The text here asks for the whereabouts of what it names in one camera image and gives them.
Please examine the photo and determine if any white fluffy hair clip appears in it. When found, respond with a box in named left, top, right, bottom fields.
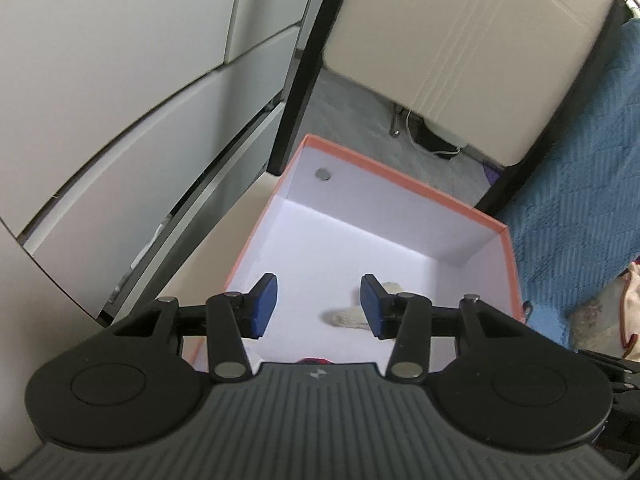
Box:
left=321, top=281, right=402, bottom=332

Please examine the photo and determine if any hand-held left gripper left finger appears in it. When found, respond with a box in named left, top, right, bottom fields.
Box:
left=107, top=272, right=279, bottom=382

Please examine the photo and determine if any floral quilt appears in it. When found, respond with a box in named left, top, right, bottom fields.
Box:
left=565, top=270, right=640, bottom=361

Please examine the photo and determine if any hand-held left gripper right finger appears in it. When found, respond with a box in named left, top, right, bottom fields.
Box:
left=360, top=273, right=531, bottom=382

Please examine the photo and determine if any pink cardboard box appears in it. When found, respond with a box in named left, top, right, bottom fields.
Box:
left=192, top=133, right=527, bottom=377

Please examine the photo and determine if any white cable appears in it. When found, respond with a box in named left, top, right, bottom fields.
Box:
left=406, top=109, right=462, bottom=157

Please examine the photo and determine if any white wardrobe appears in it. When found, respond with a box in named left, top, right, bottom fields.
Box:
left=0, top=0, right=343, bottom=328

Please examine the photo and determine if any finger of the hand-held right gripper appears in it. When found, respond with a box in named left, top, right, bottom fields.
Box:
left=579, top=349, right=640, bottom=397

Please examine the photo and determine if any blue quilted mat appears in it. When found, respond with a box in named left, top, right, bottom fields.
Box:
left=492, top=10, right=640, bottom=352

